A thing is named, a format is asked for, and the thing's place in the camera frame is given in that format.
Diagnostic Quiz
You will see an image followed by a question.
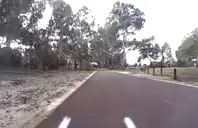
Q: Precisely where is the clump of green trees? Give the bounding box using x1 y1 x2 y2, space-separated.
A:
175 20 198 69

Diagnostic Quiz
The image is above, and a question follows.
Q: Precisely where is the dry leaf-strewn grass verge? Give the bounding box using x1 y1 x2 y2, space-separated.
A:
0 69 95 128

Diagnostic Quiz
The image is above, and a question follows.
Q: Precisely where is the row of tall trees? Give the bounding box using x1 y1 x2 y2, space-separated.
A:
0 0 175 72

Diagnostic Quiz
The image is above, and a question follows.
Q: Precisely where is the pale concrete kerb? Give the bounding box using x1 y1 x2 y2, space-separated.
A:
21 70 98 128
115 70 198 92

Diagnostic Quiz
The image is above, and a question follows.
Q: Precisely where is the dry grass field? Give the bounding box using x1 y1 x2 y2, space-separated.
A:
128 66 198 88

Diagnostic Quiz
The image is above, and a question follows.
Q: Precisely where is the dark red asphalt path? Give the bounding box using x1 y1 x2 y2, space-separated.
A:
35 70 198 128

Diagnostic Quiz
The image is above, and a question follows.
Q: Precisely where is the row of wooden bollards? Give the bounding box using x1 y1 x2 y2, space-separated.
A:
139 65 198 84

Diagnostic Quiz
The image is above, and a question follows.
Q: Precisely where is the robot's own part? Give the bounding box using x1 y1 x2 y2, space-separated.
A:
123 116 137 128

